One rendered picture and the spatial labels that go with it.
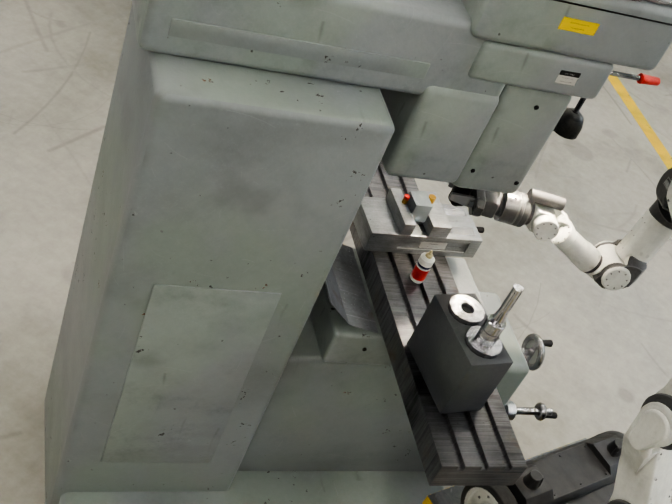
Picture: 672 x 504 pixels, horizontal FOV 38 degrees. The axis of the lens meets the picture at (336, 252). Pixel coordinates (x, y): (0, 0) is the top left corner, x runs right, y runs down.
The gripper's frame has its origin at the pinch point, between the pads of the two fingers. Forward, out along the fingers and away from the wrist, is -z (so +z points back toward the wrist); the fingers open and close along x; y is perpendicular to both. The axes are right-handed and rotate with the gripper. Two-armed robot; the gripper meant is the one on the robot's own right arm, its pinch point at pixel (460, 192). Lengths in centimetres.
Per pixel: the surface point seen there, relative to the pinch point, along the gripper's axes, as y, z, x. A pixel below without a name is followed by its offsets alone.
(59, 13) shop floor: 122, -141, -222
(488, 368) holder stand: 13.2, 9.9, 45.7
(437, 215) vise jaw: 19.2, 2.1, -13.5
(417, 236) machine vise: 23.3, -2.4, -7.3
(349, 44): -43, -44, 23
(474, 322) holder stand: 10.4, 5.9, 34.9
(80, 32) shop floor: 122, -129, -211
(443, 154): -20.0, -13.8, 16.2
